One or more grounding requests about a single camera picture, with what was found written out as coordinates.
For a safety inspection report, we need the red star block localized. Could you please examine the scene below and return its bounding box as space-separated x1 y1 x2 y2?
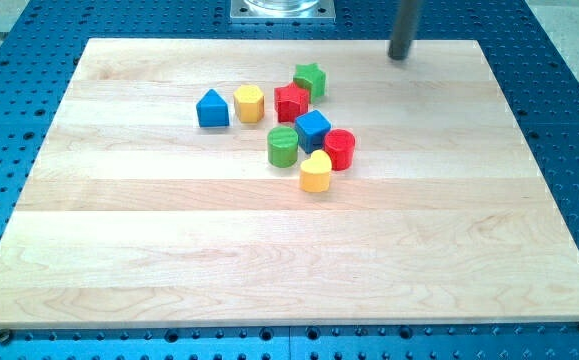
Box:
274 82 310 123

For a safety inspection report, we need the green star block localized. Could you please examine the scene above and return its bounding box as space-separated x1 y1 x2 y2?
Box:
293 63 326 102

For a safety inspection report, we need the yellow heart block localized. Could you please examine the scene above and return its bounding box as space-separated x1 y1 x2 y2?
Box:
299 150 332 193

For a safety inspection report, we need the green cylinder block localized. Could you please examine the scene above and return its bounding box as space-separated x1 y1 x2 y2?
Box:
267 126 298 168

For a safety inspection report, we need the blue cube block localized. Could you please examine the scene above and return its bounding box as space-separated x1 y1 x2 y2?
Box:
295 110 331 154

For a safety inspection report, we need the red cylinder block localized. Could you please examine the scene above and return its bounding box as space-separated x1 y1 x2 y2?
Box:
324 129 356 171

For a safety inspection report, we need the yellow hexagon block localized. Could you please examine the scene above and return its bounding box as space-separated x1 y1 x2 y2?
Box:
233 85 265 123

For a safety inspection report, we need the light wooden board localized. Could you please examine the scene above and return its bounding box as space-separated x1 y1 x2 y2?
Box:
0 38 579 329

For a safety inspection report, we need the blue triangle block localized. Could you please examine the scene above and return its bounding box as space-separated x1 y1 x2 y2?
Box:
196 89 230 128

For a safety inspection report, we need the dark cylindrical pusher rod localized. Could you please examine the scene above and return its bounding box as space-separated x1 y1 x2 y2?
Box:
387 0 424 61

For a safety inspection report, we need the blue perforated table plate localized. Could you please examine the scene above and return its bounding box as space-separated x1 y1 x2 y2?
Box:
0 1 579 359

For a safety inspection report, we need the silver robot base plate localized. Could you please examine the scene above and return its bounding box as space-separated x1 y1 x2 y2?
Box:
229 0 336 24

